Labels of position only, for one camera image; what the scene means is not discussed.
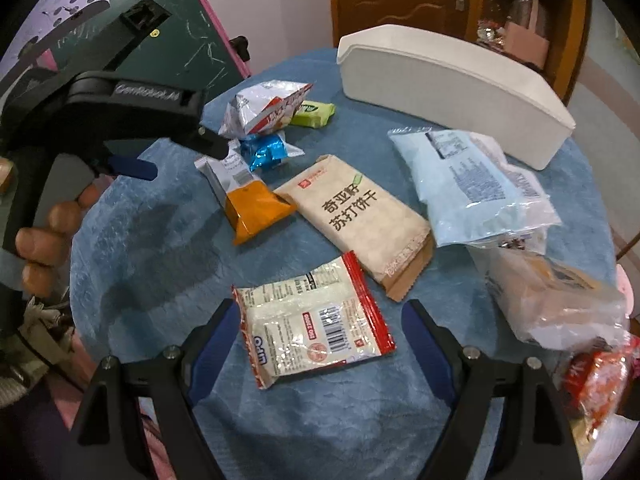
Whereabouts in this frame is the green chalkboard with pink frame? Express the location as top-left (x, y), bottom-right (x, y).
top-left (95, 0), bottom-right (254, 128)

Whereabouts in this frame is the shiny wrappers pile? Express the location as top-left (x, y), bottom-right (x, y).
top-left (476, 19), bottom-right (507, 47)

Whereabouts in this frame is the beige cloth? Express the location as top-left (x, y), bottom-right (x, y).
top-left (0, 295), bottom-right (77, 411)

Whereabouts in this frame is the pink stool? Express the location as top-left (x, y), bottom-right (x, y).
top-left (616, 264), bottom-right (635, 317)

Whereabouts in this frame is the green snack packet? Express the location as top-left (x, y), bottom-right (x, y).
top-left (290, 101), bottom-right (336, 130)

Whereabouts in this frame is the black easel knob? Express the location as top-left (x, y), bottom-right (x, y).
top-left (229, 35), bottom-right (252, 62)

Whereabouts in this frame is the light blue snack bag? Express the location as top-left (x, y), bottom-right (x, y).
top-left (388, 128), bottom-right (564, 254)

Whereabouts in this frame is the white plastic basket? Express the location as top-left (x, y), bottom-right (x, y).
top-left (337, 23), bottom-right (576, 171)

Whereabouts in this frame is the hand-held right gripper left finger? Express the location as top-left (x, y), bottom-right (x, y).
top-left (75, 297), bottom-right (243, 480)

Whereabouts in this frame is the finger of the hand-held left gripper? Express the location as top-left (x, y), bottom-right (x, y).
top-left (170, 122), bottom-right (231, 159)
top-left (87, 152), bottom-right (157, 182)

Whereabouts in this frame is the blue foil snack packet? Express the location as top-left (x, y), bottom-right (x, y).
top-left (239, 131), bottom-right (306, 174)

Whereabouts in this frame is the wooden cabinet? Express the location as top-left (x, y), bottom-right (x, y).
top-left (467, 0), bottom-right (592, 107)

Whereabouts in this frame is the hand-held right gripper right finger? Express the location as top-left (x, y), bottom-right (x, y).
top-left (401, 299), bottom-right (583, 480)

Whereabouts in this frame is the person's left hand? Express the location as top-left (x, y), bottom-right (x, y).
top-left (14, 181), bottom-right (104, 293)

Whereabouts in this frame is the blue table cloth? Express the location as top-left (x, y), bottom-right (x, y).
top-left (69, 48), bottom-right (618, 480)

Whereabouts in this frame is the beige cracker packet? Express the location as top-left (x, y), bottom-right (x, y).
top-left (274, 154), bottom-right (434, 304)

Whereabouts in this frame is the white grey packet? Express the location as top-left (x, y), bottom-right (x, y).
top-left (220, 80), bottom-right (314, 140)

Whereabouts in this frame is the orange and silver snack packet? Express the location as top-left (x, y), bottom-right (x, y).
top-left (194, 151), bottom-right (299, 247)

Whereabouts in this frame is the red snack packet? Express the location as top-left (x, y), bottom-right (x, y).
top-left (559, 334), bottom-right (640, 432)

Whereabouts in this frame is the clear bread bag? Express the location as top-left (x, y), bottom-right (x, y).
top-left (469, 246), bottom-right (632, 352)

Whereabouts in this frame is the red-bordered white snack packet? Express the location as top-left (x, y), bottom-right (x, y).
top-left (231, 251), bottom-right (397, 391)

